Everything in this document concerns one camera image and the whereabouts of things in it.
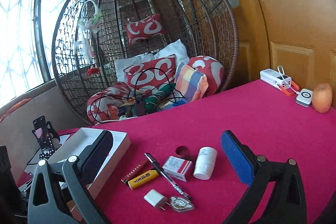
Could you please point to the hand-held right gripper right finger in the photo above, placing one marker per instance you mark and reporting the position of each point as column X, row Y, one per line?
column 236, row 158

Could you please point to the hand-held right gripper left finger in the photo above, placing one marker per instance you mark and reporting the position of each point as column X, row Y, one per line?
column 98, row 153

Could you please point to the white cardboard tray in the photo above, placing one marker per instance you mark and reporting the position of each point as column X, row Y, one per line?
column 78, row 137

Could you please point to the white pill bottle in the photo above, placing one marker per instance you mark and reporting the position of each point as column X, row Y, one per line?
column 204, row 163

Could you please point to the red slim lighter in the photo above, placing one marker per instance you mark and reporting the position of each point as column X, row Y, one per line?
column 134, row 172

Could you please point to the yellow lighter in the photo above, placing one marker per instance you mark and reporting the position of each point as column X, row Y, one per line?
column 143, row 178

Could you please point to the white charger plug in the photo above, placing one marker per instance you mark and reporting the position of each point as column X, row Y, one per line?
column 153, row 199

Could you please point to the phone on cat stand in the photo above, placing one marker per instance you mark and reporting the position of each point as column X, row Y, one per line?
column 52, row 134

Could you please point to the red white bolster pillow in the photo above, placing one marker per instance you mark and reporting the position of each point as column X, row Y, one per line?
column 105, row 103
column 210, row 69

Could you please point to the red plastic cap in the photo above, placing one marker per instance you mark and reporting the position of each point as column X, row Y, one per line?
column 185, row 151

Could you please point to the black smartphone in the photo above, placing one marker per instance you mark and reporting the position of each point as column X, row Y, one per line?
column 39, row 132

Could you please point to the black power adapter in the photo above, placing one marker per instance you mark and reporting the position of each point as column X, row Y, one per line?
column 139, row 108

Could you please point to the white red medicine box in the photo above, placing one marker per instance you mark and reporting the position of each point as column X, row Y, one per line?
column 174, row 167

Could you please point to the black gel pen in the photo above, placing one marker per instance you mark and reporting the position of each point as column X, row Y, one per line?
column 162, row 174

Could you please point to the green cloth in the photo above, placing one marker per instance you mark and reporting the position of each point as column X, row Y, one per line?
column 157, row 98

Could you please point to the plaid pillow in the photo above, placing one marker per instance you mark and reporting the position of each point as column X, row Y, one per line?
column 191, row 82

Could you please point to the white power bank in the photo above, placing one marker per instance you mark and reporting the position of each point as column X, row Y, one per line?
column 271, row 77

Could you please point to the square red white cushion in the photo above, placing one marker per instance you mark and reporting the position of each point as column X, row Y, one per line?
column 149, row 71

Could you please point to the red apple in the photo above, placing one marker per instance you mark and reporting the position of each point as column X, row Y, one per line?
column 321, row 99

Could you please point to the white dreamcatcher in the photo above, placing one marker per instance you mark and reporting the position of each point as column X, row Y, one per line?
column 85, row 45

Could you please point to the wicker hanging chair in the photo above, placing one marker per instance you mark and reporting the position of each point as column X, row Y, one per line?
column 210, row 29

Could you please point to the window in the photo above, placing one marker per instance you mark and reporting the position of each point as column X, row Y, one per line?
column 21, row 43

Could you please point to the small red white pillow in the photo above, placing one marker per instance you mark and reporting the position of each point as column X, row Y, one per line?
column 147, row 28

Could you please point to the wooden door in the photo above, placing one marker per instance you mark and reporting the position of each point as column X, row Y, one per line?
column 288, row 29

